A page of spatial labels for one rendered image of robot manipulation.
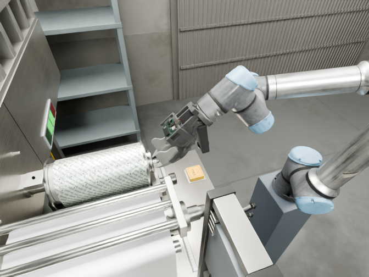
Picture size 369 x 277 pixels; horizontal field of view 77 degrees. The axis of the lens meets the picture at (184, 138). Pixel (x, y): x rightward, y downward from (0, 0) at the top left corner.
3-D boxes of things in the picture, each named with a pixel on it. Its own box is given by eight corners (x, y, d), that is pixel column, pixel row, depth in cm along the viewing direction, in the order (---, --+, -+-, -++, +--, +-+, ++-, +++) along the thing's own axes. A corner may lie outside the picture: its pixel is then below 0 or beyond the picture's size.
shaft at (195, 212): (214, 217, 51) (216, 210, 48) (188, 225, 49) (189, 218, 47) (209, 205, 53) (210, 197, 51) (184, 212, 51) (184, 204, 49)
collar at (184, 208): (191, 236, 49) (191, 221, 45) (163, 245, 48) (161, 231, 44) (182, 210, 54) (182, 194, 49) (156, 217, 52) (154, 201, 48)
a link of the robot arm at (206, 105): (218, 103, 67) (230, 119, 62) (206, 112, 69) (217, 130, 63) (203, 88, 62) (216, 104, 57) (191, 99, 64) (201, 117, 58)
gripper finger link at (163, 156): (143, 161, 66) (165, 137, 64) (157, 168, 70) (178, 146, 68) (146, 168, 63) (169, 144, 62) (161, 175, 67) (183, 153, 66)
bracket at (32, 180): (44, 187, 62) (41, 182, 60) (20, 192, 61) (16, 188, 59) (46, 172, 65) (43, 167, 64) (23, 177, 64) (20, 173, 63)
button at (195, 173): (204, 178, 110) (204, 175, 108) (190, 182, 108) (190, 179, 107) (199, 167, 115) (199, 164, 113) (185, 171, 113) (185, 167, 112)
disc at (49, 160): (63, 219, 66) (42, 188, 55) (62, 220, 65) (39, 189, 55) (66, 178, 76) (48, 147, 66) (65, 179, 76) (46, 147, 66)
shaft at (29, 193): (56, 194, 65) (50, 185, 62) (28, 201, 64) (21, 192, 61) (57, 182, 69) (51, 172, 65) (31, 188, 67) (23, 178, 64)
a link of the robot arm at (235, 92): (266, 91, 58) (246, 66, 54) (231, 120, 61) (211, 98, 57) (253, 82, 65) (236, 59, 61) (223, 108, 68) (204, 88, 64)
